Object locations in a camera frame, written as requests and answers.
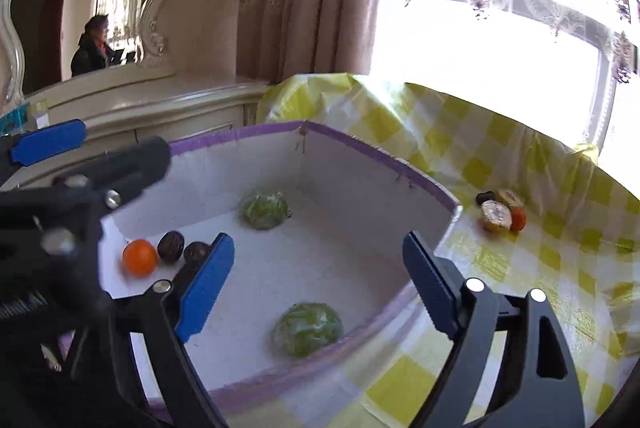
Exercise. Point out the dark wrinkled round fruit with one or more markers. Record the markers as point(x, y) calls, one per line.
point(195, 251)
point(484, 197)
point(171, 246)

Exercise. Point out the cream wooden dresser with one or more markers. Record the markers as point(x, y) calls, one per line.
point(150, 108)

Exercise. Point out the wrapped orange-brown fruit half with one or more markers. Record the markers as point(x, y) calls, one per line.
point(496, 215)

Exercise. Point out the yellow checked tablecloth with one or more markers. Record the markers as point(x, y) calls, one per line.
point(550, 258)

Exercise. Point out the green fruit half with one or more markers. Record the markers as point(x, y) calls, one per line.
point(264, 209)
point(307, 329)

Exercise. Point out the small orange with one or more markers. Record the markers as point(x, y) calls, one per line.
point(520, 219)

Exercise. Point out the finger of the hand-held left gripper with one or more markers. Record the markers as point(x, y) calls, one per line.
point(130, 168)
point(47, 142)

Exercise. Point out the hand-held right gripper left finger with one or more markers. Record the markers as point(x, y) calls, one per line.
point(205, 288)

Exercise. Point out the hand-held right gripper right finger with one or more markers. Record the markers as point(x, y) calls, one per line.
point(430, 288)

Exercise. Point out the halved fruit with brown core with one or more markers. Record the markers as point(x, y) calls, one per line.
point(511, 197)

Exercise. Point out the purple cardboard box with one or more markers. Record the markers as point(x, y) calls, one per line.
point(325, 258)

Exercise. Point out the small pale box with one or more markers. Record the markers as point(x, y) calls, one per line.
point(40, 115)

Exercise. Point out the small teal box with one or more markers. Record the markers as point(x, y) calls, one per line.
point(10, 121)

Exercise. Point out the medium orange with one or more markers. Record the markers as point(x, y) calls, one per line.
point(139, 257)

